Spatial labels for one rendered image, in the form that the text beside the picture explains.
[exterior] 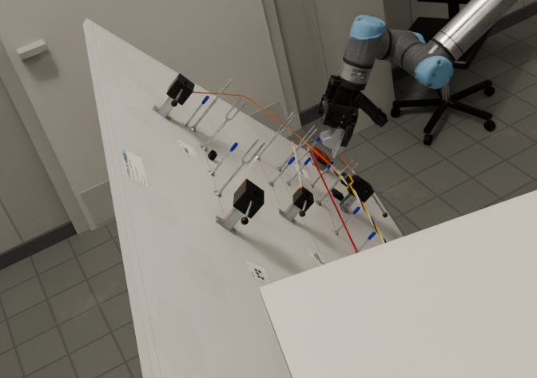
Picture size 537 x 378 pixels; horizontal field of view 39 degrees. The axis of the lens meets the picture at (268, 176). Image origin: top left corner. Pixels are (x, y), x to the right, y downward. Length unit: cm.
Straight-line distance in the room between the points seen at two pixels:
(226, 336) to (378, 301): 44
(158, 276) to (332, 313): 46
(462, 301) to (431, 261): 6
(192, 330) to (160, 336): 7
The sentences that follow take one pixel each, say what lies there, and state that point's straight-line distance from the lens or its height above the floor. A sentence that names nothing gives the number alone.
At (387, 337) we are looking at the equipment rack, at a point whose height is 185.
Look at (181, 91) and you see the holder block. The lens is 160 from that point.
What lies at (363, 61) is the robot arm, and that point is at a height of 147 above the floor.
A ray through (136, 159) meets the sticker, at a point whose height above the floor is 163.
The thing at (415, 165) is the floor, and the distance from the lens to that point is 386.
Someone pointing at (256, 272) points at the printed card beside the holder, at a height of 146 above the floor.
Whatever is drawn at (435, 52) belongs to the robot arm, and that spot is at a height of 150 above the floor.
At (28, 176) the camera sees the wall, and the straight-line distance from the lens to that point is 384.
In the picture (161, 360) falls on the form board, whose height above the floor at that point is 166.
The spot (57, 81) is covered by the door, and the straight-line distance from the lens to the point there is 361.
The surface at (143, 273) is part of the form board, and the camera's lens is 111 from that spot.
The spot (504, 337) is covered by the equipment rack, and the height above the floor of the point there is 185.
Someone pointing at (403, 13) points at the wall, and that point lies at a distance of 440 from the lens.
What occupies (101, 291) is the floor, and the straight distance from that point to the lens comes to 367.
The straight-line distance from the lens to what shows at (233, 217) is 139.
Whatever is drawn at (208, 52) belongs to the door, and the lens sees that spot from 380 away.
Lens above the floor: 238
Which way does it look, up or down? 37 degrees down
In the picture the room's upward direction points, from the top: 15 degrees counter-clockwise
